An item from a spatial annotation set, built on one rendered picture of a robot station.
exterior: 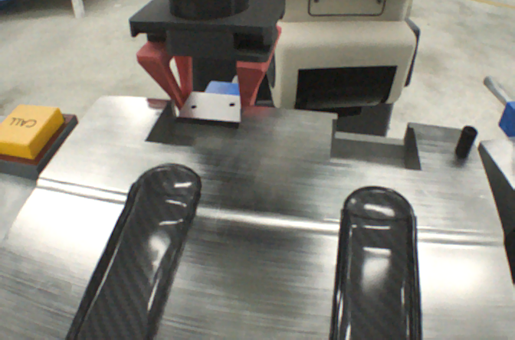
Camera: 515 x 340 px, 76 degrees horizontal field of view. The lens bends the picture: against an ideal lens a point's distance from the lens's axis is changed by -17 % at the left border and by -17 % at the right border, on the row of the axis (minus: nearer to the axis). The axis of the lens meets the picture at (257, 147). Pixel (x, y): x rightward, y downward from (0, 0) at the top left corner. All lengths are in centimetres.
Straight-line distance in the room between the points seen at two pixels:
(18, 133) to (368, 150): 31
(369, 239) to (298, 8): 44
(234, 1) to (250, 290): 18
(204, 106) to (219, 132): 6
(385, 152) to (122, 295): 18
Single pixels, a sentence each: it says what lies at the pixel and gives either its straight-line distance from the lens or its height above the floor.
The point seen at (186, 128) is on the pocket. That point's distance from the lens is 27.
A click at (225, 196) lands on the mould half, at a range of 20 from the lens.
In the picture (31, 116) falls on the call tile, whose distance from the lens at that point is 41.
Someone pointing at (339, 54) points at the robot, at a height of 77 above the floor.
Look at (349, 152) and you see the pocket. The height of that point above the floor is 86.
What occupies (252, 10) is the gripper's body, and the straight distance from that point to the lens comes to 27.
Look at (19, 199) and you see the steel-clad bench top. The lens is 38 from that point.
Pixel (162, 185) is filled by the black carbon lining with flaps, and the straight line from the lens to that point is 21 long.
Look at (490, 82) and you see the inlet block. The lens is 41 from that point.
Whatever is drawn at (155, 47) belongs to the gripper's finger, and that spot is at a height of 91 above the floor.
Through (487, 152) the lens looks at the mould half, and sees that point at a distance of 32.
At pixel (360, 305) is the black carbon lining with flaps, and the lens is 17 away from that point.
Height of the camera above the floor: 104
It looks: 41 degrees down
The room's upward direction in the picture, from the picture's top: 1 degrees counter-clockwise
